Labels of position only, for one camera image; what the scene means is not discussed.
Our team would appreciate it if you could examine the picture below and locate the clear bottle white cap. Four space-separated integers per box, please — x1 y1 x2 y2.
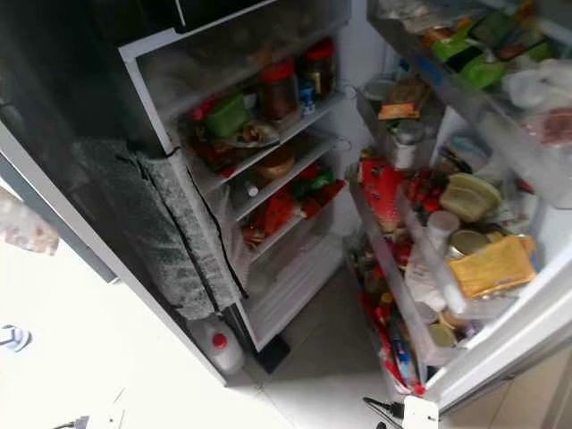
241 181 262 208

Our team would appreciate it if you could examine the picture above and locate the open fridge door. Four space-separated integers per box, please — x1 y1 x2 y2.
344 0 572 412

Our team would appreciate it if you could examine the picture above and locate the white edged fridge shelf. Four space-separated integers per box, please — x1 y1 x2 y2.
207 94 348 193
231 139 342 223

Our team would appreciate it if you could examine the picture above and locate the plastic jug red cap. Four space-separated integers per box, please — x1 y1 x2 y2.
202 317 246 376

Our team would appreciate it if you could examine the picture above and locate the yellow flat box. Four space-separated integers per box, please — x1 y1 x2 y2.
447 234 539 300

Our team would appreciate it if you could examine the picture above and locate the striped white slipper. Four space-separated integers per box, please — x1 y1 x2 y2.
0 324 34 354

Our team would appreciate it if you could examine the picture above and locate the gold lid round tin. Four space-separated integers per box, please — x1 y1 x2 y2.
450 229 492 258

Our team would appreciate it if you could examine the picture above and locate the red fruit pack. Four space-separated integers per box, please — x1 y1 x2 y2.
402 170 443 214

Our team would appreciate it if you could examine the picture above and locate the red food packet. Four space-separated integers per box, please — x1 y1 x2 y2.
250 192 294 238

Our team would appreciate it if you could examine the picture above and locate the large red packet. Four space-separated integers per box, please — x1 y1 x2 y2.
357 150 408 235

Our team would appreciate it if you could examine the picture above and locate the olive green bowl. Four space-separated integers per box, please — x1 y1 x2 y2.
438 172 503 224

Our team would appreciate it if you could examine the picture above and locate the green food packet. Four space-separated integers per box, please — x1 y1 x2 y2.
299 168 333 194

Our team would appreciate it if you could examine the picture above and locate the pale patterned sheet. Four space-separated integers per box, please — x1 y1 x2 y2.
0 183 62 256

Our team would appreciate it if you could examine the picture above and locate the orange lid round container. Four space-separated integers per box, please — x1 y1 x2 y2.
252 147 296 184

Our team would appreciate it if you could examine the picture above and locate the silver lid jar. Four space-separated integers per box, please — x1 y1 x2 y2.
389 121 428 171

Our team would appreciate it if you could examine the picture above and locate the clear bubble wrap sheet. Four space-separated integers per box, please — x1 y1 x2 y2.
73 136 247 323

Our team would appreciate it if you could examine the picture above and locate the wrap picture food packet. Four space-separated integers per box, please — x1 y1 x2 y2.
232 121 282 148

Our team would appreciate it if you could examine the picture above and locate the brown bread bag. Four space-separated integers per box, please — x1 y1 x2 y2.
188 139 256 175

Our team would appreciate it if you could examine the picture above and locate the brown orange box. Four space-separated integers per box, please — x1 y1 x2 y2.
377 79 434 122

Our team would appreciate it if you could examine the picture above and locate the green plastic container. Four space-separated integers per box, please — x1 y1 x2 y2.
202 92 253 140

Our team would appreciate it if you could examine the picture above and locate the red lid glass jar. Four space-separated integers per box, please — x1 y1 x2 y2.
302 38 337 97
257 59 299 122

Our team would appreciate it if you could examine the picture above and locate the bright green packet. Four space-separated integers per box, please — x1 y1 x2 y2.
456 49 510 90

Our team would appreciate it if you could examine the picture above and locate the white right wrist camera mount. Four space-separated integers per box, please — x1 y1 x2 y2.
402 396 441 429

